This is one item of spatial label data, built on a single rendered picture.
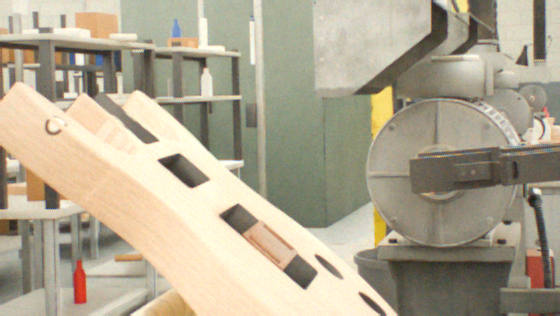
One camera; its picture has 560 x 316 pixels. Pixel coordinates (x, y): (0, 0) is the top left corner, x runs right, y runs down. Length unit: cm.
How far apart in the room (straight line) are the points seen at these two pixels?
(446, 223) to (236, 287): 115
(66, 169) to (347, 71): 87
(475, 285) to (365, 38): 63
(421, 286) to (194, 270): 131
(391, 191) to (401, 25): 39
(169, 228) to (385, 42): 86
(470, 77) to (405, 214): 26
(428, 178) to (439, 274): 119
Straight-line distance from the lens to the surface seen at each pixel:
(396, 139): 204
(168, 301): 110
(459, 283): 221
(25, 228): 795
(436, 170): 102
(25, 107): 95
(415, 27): 175
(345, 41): 176
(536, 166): 99
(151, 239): 95
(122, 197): 95
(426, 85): 208
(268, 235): 109
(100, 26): 598
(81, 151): 94
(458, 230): 204
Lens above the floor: 140
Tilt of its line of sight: 3 degrees down
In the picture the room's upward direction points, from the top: 1 degrees counter-clockwise
